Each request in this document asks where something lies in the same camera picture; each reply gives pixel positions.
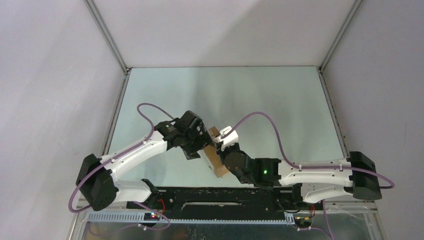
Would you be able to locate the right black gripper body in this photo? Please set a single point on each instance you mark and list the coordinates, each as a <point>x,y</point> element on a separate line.
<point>223,153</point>

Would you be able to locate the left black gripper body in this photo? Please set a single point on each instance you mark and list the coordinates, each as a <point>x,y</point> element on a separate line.
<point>194,142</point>

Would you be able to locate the brown cardboard express box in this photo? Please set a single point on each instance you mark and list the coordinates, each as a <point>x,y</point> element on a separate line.
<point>211,155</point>

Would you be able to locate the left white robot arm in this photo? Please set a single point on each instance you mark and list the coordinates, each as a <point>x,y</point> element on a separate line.
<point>100,178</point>

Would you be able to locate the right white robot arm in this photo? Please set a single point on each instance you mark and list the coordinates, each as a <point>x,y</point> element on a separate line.
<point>354,176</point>

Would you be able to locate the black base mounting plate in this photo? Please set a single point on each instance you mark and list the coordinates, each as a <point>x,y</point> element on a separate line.
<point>230,203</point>

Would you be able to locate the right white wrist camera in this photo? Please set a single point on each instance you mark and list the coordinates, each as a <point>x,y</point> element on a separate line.
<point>227,137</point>

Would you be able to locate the grey slotted cable duct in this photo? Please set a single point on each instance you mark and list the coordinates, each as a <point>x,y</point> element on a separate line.
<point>142,217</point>

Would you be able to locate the left aluminium frame post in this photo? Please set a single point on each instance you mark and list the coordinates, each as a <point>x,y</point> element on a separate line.
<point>107,35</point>

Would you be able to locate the aluminium frame post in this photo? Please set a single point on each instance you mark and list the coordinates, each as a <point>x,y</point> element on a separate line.
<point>107,35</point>
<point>353,11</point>

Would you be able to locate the right aluminium frame post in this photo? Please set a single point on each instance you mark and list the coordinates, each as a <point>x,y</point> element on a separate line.
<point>353,11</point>

